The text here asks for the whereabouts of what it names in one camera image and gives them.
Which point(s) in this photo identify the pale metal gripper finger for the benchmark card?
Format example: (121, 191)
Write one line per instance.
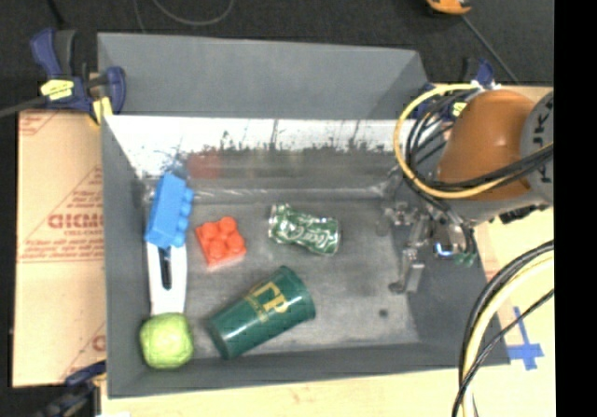
(395, 215)
(410, 273)

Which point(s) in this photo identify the grey metal bin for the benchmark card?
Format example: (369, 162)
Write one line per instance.
(354, 275)

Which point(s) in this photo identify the crushed green drink can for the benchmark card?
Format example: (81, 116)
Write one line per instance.
(303, 229)

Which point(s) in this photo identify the dark green cup, gold print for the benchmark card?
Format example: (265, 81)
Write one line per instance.
(261, 312)

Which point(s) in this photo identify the orange-red toy brick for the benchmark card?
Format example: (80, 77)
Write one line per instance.
(220, 241)

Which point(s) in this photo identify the blue toy brick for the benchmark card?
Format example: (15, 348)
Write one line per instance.
(169, 210)

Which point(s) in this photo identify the white flat tool, black slot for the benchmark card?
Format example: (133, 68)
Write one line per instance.
(173, 284)

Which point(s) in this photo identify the light green ball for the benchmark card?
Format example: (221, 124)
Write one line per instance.
(166, 340)

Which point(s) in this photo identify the brown cardboard board, red print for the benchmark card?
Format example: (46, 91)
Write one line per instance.
(56, 200)

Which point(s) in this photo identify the black cylinder on white bracket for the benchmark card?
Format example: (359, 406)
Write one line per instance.
(515, 214)

